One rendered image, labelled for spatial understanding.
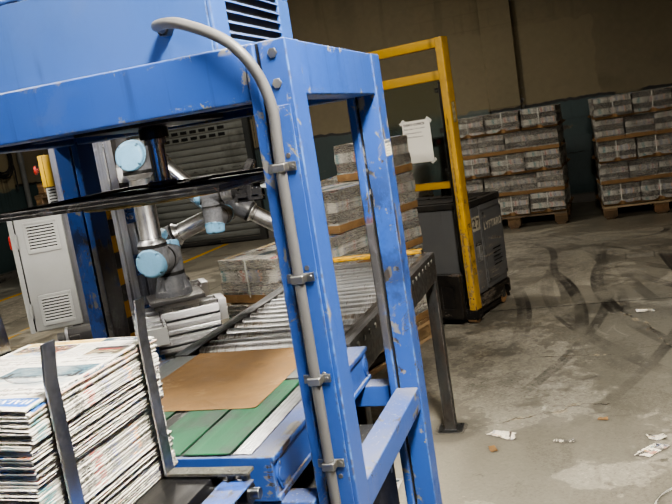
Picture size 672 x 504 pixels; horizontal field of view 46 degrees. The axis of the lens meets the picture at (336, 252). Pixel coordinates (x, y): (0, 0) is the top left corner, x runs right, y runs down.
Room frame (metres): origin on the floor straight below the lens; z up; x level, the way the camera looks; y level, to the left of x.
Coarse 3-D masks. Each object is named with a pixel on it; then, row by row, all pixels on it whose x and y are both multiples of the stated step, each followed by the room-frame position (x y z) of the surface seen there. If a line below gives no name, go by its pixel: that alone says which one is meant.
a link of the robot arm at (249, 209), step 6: (228, 204) 3.69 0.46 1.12; (234, 204) 3.67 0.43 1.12; (240, 204) 3.65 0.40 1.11; (246, 204) 3.65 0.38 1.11; (252, 204) 3.66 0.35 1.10; (234, 210) 3.67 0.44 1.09; (240, 210) 3.65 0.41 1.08; (246, 210) 3.64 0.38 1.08; (252, 210) 3.65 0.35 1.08; (258, 210) 3.66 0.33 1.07; (264, 210) 3.68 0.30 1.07; (240, 216) 3.67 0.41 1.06; (246, 216) 3.65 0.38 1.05; (252, 216) 3.66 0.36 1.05; (258, 216) 3.65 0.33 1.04; (264, 216) 3.65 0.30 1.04; (270, 216) 3.66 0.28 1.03; (258, 222) 3.66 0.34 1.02; (264, 222) 3.65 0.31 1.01; (270, 222) 3.65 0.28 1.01; (270, 228) 3.66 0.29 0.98
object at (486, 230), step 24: (480, 192) 5.57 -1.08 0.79; (432, 216) 5.29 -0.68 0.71; (480, 216) 5.28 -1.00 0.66; (432, 240) 5.31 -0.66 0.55; (456, 240) 5.20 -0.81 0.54; (480, 240) 5.22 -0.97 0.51; (456, 264) 5.22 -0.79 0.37; (480, 264) 5.18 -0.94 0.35; (504, 264) 5.49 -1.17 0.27; (480, 288) 5.15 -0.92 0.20; (504, 288) 5.48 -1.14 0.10
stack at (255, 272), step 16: (336, 240) 4.16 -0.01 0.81; (352, 240) 4.29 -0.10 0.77; (240, 256) 3.96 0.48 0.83; (256, 256) 3.88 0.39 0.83; (272, 256) 3.79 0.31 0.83; (336, 256) 4.15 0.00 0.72; (224, 272) 3.93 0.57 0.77; (240, 272) 3.86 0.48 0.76; (256, 272) 3.80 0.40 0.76; (272, 272) 3.74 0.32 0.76; (224, 288) 3.93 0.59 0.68; (240, 288) 3.87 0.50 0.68; (256, 288) 3.81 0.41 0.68; (272, 288) 3.75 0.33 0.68; (240, 304) 3.89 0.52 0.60
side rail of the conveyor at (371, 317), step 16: (432, 256) 3.33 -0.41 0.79; (416, 272) 3.00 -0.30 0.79; (432, 272) 3.29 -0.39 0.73; (416, 288) 2.96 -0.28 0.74; (416, 304) 2.93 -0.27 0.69; (368, 320) 2.33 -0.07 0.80; (352, 336) 2.18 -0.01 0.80; (368, 336) 2.28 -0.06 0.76; (368, 352) 2.26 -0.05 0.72; (368, 368) 2.23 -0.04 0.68
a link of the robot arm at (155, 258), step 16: (128, 144) 3.03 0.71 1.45; (128, 160) 3.02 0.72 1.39; (144, 160) 3.03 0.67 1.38; (128, 176) 3.04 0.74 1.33; (144, 176) 3.05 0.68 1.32; (144, 208) 3.05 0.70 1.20; (144, 224) 3.05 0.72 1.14; (144, 240) 3.05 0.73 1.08; (160, 240) 3.06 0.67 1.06; (144, 256) 3.02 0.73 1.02; (160, 256) 3.02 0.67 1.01; (144, 272) 3.03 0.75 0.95; (160, 272) 3.03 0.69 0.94
